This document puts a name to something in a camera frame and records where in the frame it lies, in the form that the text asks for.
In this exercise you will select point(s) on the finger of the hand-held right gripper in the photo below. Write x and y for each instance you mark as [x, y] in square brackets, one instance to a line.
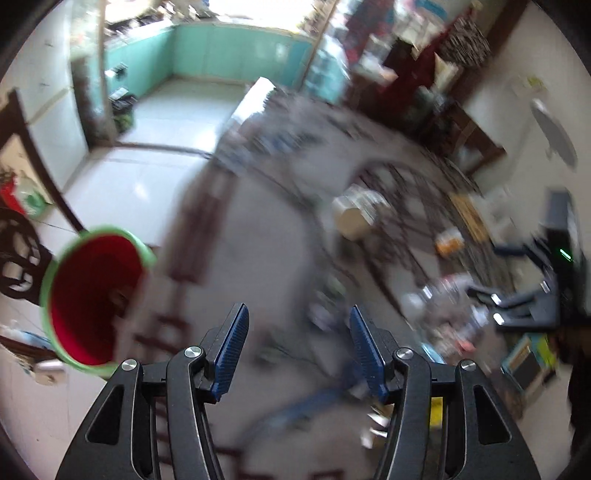
[512, 307]
[510, 250]

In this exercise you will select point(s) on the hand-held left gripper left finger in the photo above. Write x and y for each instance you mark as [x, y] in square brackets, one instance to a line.
[233, 350]

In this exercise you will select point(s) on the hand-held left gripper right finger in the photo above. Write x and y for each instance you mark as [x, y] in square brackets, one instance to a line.
[364, 355]

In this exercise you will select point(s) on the orange snack packet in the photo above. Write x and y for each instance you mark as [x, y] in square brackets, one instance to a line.
[450, 242]

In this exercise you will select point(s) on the floral printed paper cup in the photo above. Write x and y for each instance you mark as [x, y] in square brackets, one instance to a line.
[353, 212]

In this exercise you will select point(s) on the red bucket with green rim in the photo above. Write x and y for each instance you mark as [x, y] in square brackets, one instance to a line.
[92, 300]

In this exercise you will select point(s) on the person's right forearm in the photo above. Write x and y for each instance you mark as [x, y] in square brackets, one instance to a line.
[579, 378]

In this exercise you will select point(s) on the colourful printed box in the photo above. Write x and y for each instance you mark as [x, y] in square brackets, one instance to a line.
[526, 364]

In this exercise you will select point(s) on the crumpled clear plastic wrapper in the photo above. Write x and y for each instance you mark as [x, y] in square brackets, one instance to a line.
[438, 290]

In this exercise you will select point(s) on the dark wooden side table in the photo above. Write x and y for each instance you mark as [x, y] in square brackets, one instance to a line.
[466, 134]

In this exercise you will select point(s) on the floral table cover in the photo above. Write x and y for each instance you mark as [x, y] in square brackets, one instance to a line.
[277, 230]

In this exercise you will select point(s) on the black white patterned bag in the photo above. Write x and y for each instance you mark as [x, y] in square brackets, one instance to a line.
[466, 41]

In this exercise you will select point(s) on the dark red cloth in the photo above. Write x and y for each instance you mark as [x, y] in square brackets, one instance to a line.
[406, 69]

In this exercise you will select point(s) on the black kitchen waste bin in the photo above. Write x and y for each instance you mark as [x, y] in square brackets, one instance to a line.
[122, 110]

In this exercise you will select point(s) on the dark carved wooden chair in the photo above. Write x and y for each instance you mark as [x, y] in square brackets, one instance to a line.
[41, 157]

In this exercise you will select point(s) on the teal kitchen cabinets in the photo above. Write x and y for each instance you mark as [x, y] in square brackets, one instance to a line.
[207, 50]

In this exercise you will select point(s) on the white round wall fixture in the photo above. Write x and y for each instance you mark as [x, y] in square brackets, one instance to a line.
[554, 134]

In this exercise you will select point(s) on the white wall power socket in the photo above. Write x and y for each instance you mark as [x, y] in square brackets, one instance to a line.
[531, 82]

